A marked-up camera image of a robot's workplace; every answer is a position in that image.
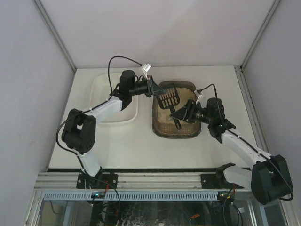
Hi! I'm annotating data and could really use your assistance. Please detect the black litter scoop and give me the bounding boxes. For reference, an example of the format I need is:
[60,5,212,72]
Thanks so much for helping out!
[157,82,182,130]

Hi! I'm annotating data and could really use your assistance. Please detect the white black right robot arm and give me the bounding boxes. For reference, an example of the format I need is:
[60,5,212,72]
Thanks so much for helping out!
[171,97,293,205]

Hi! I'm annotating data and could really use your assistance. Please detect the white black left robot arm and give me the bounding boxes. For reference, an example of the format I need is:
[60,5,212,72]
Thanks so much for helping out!
[56,70,166,177]

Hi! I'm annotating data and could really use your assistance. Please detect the dark brown litter box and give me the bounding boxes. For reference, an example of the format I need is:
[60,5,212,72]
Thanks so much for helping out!
[151,80,202,140]

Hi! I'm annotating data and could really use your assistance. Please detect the white plastic tub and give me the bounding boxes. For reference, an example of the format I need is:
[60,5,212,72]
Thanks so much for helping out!
[90,73,138,125]

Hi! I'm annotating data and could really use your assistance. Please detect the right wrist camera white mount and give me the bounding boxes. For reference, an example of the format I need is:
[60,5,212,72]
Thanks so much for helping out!
[194,89,203,101]

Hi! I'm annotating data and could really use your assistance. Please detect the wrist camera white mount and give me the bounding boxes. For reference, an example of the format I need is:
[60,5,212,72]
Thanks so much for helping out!
[194,89,203,101]
[141,63,151,79]

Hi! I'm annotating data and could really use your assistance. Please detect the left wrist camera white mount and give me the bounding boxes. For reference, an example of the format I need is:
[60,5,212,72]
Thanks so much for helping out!
[141,63,151,79]

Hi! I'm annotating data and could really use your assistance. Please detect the black right camera cable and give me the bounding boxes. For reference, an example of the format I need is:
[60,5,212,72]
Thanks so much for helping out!
[197,83,218,99]

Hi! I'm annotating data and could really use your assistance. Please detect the black camera cable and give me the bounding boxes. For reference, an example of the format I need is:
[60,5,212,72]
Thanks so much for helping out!
[107,56,143,95]
[197,83,218,99]

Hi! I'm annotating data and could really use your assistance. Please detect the black left camera cable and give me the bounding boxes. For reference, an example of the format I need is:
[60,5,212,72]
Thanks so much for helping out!
[107,56,143,95]

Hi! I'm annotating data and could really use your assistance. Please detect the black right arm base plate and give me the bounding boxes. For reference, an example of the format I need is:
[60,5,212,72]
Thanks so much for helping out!
[200,174,222,189]

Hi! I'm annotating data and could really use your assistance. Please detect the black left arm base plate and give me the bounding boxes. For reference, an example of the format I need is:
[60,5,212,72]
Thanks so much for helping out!
[76,173,118,189]

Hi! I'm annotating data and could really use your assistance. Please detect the aluminium frame post right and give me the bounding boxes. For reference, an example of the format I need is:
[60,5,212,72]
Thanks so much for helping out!
[240,0,282,71]

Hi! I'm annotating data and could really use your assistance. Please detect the aluminium frame post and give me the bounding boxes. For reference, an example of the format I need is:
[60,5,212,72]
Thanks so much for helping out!
[240,0,282,71]
[32,0,77,73]

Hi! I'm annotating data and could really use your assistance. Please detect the aluminium frame post left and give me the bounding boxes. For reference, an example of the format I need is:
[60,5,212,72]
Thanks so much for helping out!
[32,0,77,73]

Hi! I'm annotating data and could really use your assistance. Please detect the aluminium front rail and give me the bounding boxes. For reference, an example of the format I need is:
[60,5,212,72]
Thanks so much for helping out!
[34,171,247,192]

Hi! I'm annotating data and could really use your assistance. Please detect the grey slotted cable duct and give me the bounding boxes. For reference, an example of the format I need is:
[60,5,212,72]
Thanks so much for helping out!
[44,191,218,201]

